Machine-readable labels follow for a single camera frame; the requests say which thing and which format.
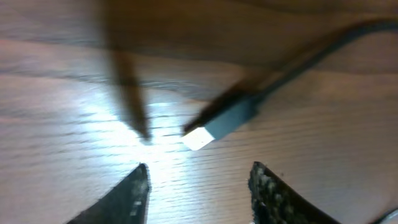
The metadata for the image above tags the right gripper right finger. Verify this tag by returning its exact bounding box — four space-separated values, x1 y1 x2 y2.
248 162 340 224

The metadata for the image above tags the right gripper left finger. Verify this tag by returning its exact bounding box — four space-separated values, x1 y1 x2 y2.
67 164 150 224

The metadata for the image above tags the short black USB cable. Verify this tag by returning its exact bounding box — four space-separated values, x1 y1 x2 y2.
105 17 398 152

